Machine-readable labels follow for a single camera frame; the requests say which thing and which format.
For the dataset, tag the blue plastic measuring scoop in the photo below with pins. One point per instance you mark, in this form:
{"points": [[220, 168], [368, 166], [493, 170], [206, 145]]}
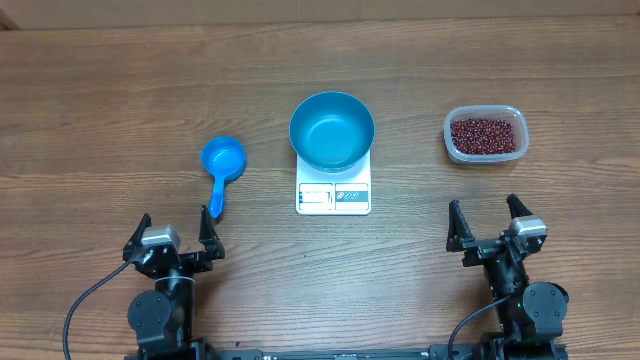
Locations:
{"points": [[225, 159]]}

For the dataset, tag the clear plastic container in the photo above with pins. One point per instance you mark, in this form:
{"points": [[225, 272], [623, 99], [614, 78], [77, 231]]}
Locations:
{"points": [[504, 112]]}

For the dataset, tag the red adzuki beans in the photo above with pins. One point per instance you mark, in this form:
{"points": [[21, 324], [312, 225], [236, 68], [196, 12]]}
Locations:
{"points": [[479, 136]]}

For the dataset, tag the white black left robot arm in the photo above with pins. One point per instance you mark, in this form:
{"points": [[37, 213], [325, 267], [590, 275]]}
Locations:
{"points": [[163, 318]]}

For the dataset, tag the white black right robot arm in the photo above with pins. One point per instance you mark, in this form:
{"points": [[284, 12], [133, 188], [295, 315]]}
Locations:
{"points": [[530, 314]]}

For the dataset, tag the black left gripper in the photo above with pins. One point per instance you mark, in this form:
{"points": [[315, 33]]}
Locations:
{"points": [[201, 263]]}

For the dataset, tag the teal metal bowl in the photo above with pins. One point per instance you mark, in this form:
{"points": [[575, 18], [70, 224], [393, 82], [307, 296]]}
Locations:
{"points": [[331, 131]]}

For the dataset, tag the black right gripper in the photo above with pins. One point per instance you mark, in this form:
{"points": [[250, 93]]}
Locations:
{"points": [[480, 249]]}

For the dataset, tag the white digital kitchen scale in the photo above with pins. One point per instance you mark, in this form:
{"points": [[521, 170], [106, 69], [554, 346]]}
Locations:
{"points": [[341, 193]]}

